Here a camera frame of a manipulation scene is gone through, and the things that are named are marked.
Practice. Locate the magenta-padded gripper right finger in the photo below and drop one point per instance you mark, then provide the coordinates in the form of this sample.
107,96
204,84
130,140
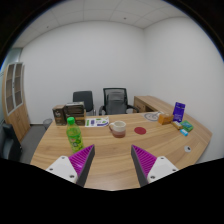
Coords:
145,160

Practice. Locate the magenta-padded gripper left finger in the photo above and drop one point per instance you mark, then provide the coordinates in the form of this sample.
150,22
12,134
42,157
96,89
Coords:
80,160

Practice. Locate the green drink bottle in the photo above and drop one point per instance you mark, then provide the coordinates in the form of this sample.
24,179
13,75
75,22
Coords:
75,138

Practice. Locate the flat round red coaster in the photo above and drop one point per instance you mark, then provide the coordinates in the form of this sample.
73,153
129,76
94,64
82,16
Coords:
140,130

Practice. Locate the brown cardboard carton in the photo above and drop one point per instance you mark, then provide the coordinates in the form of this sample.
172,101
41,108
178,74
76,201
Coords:
81,120

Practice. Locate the white and pink mug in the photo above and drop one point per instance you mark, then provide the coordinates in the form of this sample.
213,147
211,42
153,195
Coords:
118,128

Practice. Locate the printed white leaflet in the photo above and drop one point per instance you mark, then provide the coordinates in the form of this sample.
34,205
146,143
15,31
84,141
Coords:
98,122

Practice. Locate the orange-brown cardboard box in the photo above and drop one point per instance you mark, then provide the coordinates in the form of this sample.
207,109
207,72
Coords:
165,119

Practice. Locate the yellow-brown snack packet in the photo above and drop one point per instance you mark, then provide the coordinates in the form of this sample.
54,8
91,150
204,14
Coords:
176,125

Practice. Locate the small light blue box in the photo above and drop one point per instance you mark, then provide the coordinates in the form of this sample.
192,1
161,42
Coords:
184,132

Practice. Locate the small dark brown carton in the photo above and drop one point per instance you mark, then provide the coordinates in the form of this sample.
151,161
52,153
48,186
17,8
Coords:
59,115

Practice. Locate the grey waste bin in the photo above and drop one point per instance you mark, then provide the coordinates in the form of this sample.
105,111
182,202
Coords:
47,123

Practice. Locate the dark printed carton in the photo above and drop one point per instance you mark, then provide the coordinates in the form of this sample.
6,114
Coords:
75,108

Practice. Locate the green flat box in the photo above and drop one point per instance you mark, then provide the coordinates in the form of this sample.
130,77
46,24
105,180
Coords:
187,125

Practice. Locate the purple standing pouch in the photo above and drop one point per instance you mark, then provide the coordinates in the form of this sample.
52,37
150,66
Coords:
179,111

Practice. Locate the black visitor chair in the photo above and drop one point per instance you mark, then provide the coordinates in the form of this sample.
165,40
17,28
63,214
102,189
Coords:
83,98

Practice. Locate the grey backpack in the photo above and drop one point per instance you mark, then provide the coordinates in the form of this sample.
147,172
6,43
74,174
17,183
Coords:
116,105

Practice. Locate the black mesh office chair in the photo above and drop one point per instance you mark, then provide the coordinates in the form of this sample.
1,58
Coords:
104,100

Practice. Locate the black sofa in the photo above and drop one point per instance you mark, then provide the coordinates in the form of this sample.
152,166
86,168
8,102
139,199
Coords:
10,143

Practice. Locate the wooden shelf cabinet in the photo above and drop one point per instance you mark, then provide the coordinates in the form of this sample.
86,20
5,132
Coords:
18,116

